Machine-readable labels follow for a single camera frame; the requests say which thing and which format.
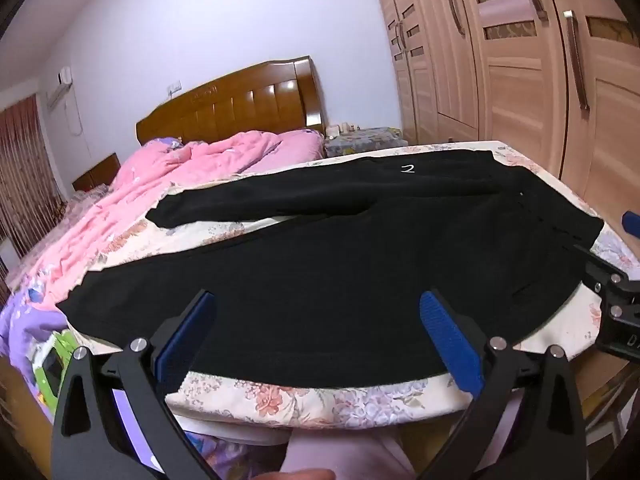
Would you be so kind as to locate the floral padded board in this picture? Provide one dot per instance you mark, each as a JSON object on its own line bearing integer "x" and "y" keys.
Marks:
{"x": 300, "y": 405}

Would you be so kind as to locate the dark red curtain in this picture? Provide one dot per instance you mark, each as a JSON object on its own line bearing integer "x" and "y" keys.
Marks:
{"x": 20, "y": 170}

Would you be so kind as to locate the wooden wardrobe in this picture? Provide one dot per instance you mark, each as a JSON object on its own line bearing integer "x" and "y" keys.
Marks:
{"x": 525, "y": 60}

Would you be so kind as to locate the wooden headboard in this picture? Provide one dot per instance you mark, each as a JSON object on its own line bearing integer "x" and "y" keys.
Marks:
{"x": 240, "y": 105}

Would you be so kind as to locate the white wall socket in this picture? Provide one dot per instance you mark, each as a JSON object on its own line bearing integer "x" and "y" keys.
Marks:
{"x": 175, "y": 89}

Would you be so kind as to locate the dark wooden cabinet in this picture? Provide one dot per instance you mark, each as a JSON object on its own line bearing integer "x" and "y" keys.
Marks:
{"x": 97, "y": 172}

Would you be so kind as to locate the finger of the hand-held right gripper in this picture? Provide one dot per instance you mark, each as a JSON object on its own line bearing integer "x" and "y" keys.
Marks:
{"x": 631, "y": 223}
{"x": 595, "y": 265}

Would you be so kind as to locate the black pants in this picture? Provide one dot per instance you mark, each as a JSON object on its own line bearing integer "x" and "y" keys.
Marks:
{"x": 325, "y": 270}

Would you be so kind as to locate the floral covered nightstand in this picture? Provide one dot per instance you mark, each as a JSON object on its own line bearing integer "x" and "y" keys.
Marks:
{"x": 365, "y": 140}

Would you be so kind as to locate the white air conditioner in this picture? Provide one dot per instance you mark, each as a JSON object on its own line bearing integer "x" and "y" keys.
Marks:
{"x": 60, "y": 85}

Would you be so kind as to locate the pink blanket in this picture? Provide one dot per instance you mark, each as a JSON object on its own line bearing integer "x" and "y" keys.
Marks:
{"x": 150, "y": 185}

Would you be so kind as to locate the purple printed blanket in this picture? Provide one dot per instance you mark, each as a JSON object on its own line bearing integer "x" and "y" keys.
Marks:
{"x": 27, "y": 330}

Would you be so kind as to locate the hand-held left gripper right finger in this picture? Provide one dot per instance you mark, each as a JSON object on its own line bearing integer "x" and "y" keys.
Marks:
{"x": 450, "y": 340}

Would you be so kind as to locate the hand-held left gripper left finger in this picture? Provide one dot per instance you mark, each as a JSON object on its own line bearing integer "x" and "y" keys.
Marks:
{"x": 185, "y": 340}

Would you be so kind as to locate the person's light lilac trousers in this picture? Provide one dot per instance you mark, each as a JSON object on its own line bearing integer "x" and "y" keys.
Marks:
{"x": 345, "y": 455}

